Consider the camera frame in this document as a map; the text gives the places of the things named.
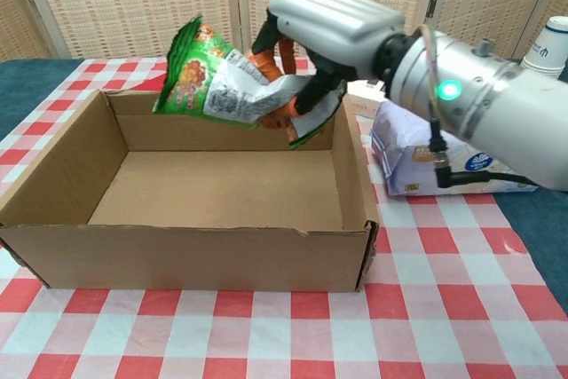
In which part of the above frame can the white flat product box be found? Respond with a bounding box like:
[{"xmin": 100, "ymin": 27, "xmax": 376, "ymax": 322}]
[{"xmin": 343, "ymin": 79, "xmax": 388, "ymax": 121}]

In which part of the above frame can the red white checkered tablecloth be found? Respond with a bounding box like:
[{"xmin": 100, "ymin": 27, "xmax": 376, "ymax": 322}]
[{"xmin": 0, "ymin": 54, "xmax": 568, "ymax": 379}]

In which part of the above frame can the purple tissue pack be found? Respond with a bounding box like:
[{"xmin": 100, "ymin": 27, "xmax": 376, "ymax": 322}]
[{"xmin": 370, "ymin": 101, "xmax": 540, "ymax": 197}]

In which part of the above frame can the stack of white paper cups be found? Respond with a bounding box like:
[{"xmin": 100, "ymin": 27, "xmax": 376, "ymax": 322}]
[{"xmin": 519, "ymin": 15, "xmax": 568, "ymax": 79}]

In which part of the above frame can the open brown cardboard box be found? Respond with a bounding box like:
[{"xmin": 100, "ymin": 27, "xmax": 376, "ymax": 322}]
[{"xmin": 0, "ymin": 84, "xmax": 381, "ymax": 294}]

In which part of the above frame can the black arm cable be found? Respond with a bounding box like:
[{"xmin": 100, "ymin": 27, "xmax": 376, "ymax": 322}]
[{"xmin": 427, "ymin": 115, "xmax": 541, "ymax": 190}]

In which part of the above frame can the green snack bag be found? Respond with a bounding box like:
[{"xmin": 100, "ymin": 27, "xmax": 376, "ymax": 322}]
[{"xmin": 152, "ymin": 16, "xmax": 347, "ymax": 151}]

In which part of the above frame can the beige woven folding screen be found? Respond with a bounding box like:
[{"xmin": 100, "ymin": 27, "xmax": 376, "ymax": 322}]
[{"xmin": 0, "ymin": 0, "xmax": 568, "ymax": 60}]

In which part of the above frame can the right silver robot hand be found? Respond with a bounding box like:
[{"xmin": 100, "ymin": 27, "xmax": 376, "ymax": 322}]
[{"xmin": 250, "ymin": 0, "xmax": 407, "ymax": 117}]

